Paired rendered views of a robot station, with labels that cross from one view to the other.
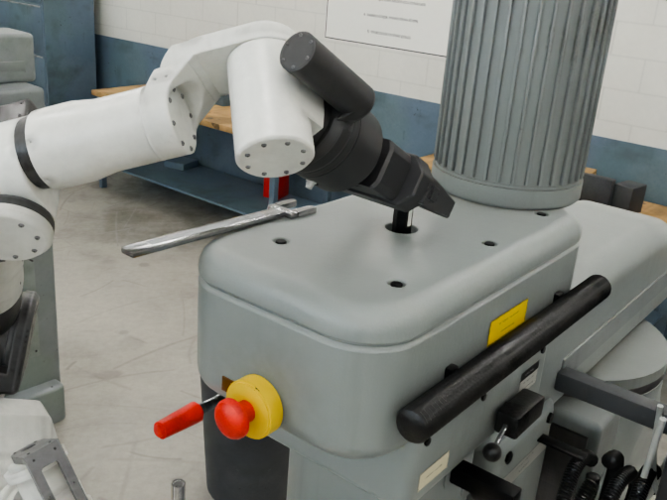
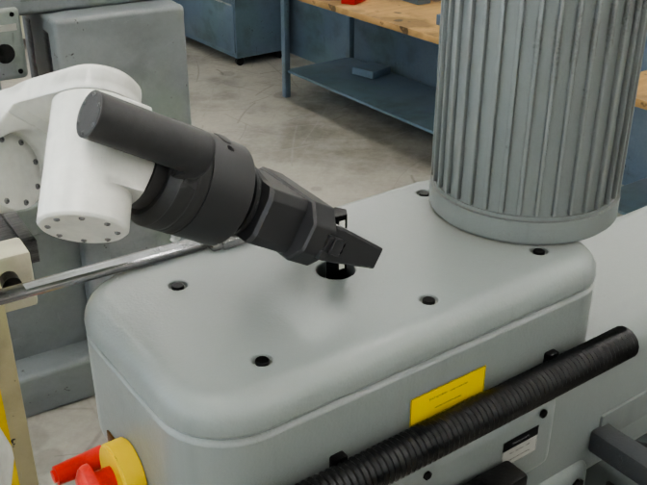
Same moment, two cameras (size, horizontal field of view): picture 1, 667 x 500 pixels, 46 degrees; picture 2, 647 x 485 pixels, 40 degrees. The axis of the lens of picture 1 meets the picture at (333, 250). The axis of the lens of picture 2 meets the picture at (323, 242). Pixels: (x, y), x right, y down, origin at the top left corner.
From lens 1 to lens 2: 0.33 m
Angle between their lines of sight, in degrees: 17
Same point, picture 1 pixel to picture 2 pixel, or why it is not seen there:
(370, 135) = (230, 188)
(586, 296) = (586, 359)
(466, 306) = (353, 388)
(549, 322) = (507, 398)
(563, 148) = (568, 170)
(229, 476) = not seen: hidden behind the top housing
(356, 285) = (212, 360)
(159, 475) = not seen: hidden behind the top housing
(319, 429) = not seen: outside the picture
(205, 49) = (24, 98)
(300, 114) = (102, 183)
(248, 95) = (49, 159)
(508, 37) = (487, 33)
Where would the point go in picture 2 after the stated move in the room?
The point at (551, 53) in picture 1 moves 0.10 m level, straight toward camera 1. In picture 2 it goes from (541, 54) to (499, 82)
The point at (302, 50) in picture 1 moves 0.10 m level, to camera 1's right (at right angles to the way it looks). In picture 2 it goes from (91, 113) to (229, 129)
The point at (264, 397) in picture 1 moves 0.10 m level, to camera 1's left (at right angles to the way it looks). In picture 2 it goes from (121, 469) to (19, 445)
